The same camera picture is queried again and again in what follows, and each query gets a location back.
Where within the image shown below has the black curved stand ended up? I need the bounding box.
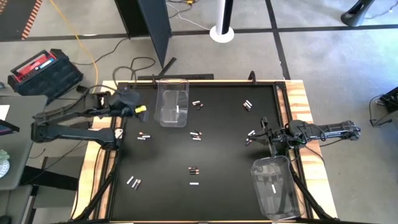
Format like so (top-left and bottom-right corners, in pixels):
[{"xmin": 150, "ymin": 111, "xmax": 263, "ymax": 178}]
[{"xmin": 340, "ymin": 0, "xmax": 377, "ymax": 27}]

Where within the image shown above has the yellow floor cable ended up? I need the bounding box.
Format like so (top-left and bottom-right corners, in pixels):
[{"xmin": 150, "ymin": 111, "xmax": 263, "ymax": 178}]
[{"xmin": 49, "ymin": 0, "xmax": 100, "ymax": 94}]

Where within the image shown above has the red black toolbox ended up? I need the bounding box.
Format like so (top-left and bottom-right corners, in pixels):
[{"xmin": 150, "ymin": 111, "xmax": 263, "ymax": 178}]
[{"xmin": 7, "ymin": 48, "xmax": 84, "ymax": 101}]

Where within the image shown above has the black device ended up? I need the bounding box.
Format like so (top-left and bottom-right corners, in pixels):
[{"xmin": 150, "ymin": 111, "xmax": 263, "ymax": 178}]
[{"xmin": 378, "ymin": 86, "xmax": 398, "ymax": 113}]

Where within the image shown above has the looped black floor cable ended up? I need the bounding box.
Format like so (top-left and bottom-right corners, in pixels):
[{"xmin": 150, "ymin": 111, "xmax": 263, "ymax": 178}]
[{"xmin": 129, "ymin": 56, "xmax": 156, "ymax": 81}]

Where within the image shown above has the white floor cable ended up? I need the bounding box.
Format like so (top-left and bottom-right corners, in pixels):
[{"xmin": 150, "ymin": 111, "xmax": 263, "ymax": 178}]
[{"xmin": 166, "ymin": 1, "xmax": 212, "ymax": 31}]

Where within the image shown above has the black partition foot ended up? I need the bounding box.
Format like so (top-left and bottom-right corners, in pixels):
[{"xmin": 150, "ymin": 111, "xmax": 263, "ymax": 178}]
[{"xmin": 137, "ymin": 57, "xmax": 215, "ymax": 81}]

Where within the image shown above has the black orange striped mat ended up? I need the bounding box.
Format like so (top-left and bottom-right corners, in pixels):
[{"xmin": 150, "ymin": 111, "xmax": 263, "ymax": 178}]
[{"xmin": 0, "ymin": 0, "xmax": 44, "ymax": 41}]

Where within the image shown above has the patterned white green plate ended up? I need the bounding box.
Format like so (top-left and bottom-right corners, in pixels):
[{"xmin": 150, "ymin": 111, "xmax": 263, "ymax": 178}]
[{"xmin": 0, "ymin": 149, "xmax": 11, "ymax": 179}]

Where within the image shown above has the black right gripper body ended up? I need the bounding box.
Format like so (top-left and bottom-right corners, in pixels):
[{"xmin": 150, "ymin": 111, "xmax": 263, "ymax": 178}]
[{"xmin": 260, "ymin": 116, "xmax": 290, "ymax": 158}]

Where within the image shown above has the black table mat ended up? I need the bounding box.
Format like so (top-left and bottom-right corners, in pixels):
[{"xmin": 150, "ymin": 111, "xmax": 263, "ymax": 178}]
[{"xmin": 110, "ymin": 83, "xmax": 296, "ymax": 221}]

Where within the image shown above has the black partition panel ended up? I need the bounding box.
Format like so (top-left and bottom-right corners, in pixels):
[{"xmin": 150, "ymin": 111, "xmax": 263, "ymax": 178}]
[{"xmin": 114, "ymin": 0, "xmax": 173, "ymax": 68}]

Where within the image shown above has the grey side table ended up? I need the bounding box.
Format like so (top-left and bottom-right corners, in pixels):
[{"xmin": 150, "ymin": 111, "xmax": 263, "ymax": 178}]
[{"xmin": 0, "ymin": 95, "xmax": 49, "ymax": 191}]

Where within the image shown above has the long black floor cable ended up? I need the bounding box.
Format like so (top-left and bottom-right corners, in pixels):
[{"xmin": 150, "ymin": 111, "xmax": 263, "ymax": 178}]
[{"xmin": 70, "ymin": 37, "xmax": 129, "ymax": 67}]

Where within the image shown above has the dark tablet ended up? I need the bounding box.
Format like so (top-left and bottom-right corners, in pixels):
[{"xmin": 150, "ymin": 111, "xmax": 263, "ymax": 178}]
[{"xmin": 0, "ymin": 119, "xmax": 21, "ymax": 136}]

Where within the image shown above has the black side table base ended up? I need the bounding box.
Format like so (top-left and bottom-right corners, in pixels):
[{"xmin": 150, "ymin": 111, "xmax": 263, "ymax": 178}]
[{"xmin": 19, "ymin": 155, "xmax": 79, "ymax": 192}]

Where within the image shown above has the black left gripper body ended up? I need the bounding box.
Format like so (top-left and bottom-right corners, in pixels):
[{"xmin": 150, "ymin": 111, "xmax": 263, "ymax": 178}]
[{"xmin": 107, "ymin": 88, "xmax": 140, "ymax": 118}]

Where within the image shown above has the white pole round base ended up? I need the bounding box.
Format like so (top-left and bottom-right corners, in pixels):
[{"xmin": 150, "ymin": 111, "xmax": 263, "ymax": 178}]
[{"xmin": 209, "ymin": 0, "xmax": 235, "ymax": 44}]

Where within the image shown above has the clear plastic bin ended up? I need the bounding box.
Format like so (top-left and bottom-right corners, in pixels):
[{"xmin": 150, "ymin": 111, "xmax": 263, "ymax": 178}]
[
  {"xmin": 250, "ymin": 155, "xmax": 302, "ymax": 221},
  {"xmin": 154, "ymin": 78, "xmax": 190, "ymax": 128}
]

